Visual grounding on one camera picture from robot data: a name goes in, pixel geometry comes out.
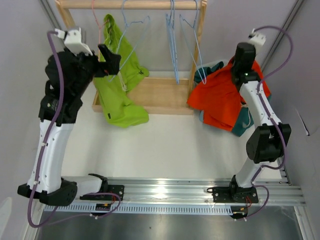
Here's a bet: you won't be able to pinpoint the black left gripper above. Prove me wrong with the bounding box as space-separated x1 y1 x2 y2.
64 43 120 96

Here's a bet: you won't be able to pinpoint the orange shorts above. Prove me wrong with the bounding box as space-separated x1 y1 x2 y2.
186 56 272 133

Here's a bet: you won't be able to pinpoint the teal shorts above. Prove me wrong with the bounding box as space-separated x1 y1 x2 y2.
193 61 273 137

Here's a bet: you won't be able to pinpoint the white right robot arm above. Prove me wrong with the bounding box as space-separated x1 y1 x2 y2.
228 42 291 203

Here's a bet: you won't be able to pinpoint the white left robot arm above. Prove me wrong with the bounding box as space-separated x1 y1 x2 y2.
17 44 121 207

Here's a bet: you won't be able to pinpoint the lime green shorts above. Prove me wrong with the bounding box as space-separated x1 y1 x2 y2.
93 14 150 128

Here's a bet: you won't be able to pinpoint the wooden clothes rack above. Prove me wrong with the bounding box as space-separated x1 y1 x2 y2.
55 0 207 115

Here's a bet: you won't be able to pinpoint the pink wire hanger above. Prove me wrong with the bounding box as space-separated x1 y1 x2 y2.
91 0 111 62

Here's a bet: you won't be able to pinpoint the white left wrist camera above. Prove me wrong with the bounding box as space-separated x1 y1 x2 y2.
54 26 93 56

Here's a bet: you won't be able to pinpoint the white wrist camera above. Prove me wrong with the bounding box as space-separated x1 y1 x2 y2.
248 28 266 47
54 26 93 56

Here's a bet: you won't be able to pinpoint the aluminium mounting rail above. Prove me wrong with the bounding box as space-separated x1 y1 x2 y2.
56 177 306 216

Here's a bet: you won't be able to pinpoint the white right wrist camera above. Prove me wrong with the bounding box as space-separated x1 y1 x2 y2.
248 28 266 47

